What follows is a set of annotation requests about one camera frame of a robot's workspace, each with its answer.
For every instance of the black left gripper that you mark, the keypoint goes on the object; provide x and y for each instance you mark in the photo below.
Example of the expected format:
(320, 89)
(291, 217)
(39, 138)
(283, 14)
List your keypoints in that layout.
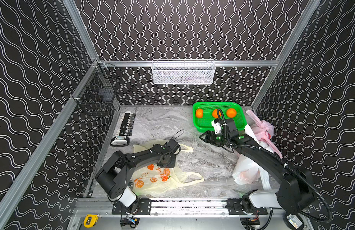
(167, 155)

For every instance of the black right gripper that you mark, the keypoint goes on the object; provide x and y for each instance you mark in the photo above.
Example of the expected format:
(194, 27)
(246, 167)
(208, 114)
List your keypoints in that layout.
(209, 135)

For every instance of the yellow bag with orange print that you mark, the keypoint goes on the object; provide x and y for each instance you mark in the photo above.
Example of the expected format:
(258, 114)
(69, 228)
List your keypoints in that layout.
(154, 180)

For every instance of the white plastic bag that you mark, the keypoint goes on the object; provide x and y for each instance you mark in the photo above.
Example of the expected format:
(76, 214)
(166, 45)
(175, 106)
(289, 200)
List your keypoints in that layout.
(247, 172)

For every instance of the pink plastic bag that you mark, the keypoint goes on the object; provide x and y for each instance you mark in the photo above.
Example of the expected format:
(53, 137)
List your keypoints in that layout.
(263, 131)

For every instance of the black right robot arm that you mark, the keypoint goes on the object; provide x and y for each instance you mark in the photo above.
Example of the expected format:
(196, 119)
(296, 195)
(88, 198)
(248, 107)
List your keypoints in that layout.
(297, 190)

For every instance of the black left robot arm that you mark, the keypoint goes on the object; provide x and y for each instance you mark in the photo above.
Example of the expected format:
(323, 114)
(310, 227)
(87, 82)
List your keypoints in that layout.
(116, 173)

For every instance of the orange centre bottom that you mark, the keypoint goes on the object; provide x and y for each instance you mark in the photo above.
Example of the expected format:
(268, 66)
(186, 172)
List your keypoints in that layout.
(217, 113)

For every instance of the orange far left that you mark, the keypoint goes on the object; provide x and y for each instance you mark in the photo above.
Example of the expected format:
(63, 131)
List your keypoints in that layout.
(199, 113)

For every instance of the large orange top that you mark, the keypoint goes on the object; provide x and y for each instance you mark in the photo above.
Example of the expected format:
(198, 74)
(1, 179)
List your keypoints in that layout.
(231, 112)

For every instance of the yellow tape measure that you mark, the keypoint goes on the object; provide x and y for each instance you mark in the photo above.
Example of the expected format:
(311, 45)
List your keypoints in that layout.
(90, 220)

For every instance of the black round device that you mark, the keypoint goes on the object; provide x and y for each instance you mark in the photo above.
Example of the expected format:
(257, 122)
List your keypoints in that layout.
(293, 222)

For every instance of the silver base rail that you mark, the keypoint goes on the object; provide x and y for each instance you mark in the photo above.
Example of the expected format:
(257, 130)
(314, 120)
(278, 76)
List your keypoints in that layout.
(181, 207)

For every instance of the socket set rail holder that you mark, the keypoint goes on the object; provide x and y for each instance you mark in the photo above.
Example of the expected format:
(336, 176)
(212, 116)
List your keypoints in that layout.
(123, 138)

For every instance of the white wire mesh basket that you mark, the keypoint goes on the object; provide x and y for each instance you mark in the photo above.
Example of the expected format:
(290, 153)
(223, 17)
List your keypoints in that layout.
(175, 72)

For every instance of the black wire basket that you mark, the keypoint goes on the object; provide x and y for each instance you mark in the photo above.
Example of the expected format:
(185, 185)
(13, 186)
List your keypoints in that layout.
(97, 97)

